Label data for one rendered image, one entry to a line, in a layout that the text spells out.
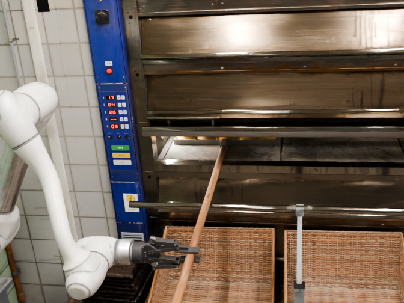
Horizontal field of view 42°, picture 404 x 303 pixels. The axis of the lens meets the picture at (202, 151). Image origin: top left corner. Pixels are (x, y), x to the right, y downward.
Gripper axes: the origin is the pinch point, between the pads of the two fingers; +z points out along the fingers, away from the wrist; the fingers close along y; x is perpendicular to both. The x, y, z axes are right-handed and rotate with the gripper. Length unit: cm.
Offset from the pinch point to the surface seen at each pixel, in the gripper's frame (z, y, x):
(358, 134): 62, -21, -60
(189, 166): -14, 2, -76
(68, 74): -68, -44, -77
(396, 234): 84, 35, -72
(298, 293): 37.8, 26.9, -15.5
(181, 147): -22, 2, -97
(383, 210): 70, 2, -38
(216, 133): 2, -21, -61
